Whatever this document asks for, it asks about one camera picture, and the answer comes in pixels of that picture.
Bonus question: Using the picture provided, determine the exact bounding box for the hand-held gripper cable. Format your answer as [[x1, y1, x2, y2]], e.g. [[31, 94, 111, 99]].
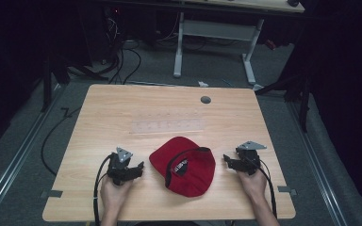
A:
[[92, 153, 117, 226], [244, 155, 279, 220]]

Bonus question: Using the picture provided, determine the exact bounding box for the white-legged wooden desk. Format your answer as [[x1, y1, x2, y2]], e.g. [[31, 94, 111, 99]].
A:
[[173, 0, 306, 87]]

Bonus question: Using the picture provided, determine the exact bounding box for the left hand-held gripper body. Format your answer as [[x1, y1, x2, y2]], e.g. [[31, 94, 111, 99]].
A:
[[106, 146, 137, 186]]

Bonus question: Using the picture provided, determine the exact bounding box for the red baseball cap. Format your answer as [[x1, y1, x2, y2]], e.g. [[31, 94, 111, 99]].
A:
[[148, 136, 217, 199]]

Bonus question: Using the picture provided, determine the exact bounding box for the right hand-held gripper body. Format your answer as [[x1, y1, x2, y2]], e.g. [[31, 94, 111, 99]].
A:
[[235, 140, 268, 176]]

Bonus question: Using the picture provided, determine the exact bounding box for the black cable on floor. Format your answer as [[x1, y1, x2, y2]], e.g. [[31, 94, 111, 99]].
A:
[[40, 106, 83, 177]]

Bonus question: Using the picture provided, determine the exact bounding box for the left hand-held gripper cable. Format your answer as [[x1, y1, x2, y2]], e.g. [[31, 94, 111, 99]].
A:
[[92, 153, 117, 226]]

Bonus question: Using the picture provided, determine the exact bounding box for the black stand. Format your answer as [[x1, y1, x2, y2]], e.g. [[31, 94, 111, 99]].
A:
[[255, 70, 313, 134], [40, 55, 72, 113]]

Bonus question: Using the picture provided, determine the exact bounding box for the metal floor rail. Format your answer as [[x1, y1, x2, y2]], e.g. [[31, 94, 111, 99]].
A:
[[0, 83, 65, 219], [286, 99, 349, 226]]

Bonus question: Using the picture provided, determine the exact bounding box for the person's right hand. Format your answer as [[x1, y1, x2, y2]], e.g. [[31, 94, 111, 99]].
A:
[[236, 169, 268, 205]]

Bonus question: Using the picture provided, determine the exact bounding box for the right hand-held gripper cable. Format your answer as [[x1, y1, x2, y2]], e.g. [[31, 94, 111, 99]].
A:
[[244, 155, 279, 220]]

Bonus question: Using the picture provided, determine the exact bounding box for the bundle of black cables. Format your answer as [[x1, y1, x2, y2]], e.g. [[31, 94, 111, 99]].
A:
[[102, 8, 143, 86]]

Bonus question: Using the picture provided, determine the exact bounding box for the person's left hand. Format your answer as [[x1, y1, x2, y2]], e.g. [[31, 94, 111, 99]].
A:
[[100, 174, 134, 213]]

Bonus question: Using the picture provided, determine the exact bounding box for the small red object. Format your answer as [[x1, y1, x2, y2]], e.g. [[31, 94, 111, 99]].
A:
[[264, 39, 278, 51]]

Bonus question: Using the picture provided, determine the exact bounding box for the grey tape strip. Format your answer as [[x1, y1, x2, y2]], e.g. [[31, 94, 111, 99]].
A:
[[40, 189, 64, 200], [276, 185, 298, 197]]

